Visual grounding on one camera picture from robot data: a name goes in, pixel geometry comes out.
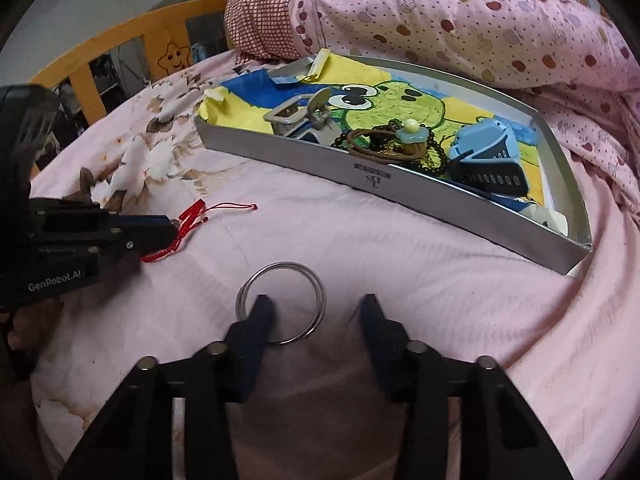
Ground grey shallow cardboard tray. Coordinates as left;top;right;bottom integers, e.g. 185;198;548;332
195;56;592;273

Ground person's left hand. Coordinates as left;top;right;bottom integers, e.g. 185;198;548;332
1;298;64;365

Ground grey metal hair clip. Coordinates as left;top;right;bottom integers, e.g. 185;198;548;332
264;88;342;146

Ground flower charm hair tie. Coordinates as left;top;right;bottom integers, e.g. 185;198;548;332
345;118;432;165

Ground pink floral bed sheet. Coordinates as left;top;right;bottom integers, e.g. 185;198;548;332
32;53;639;479

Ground black bead necklace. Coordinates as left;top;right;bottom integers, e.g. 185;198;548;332
332;123;452;179

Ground green frog crayon drawing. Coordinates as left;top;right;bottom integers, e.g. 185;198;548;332
198;50;544;206

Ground pink dotted rolled quilt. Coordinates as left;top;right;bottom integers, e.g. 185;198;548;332
224;0;640;221

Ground light blue hair claw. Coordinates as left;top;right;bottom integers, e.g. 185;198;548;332
448;118;529;197

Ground red string bracelet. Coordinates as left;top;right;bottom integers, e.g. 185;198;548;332
140;198;260;265

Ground small blue grey clip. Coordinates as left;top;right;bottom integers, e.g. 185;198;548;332
268;56;314;84

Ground wooden bed rail left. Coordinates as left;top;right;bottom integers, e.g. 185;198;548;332
29;0;230;126

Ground silver bangle rings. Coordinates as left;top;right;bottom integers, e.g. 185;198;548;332
234;260;328;346

